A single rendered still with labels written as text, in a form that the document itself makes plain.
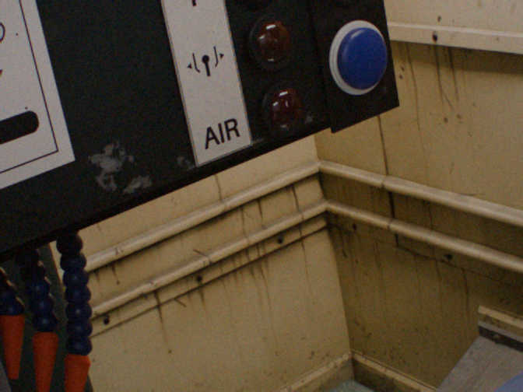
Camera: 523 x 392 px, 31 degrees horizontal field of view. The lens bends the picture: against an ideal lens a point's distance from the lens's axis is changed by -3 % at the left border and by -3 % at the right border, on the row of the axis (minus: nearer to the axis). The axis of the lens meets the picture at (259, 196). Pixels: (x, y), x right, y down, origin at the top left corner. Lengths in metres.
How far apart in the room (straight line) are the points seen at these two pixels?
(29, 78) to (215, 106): 0.09
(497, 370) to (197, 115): 1.21
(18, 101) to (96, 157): 0.04
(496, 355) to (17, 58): 1.30
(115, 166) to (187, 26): 0.07
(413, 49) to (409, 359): 0.63
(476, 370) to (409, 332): 0.25
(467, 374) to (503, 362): 0.06
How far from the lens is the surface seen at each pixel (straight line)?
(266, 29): 0.43
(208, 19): 0.42
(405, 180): 1.63
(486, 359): 1.60
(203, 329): 1.75
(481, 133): 1.47
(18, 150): 0.38
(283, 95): 0.44
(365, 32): 0.46
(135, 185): 0.41
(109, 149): 0.40
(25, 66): 0.38
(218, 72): 0.42
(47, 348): 0.61
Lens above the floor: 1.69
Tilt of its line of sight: 21 degrees down
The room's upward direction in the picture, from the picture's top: 11 degrees counter-clockwise
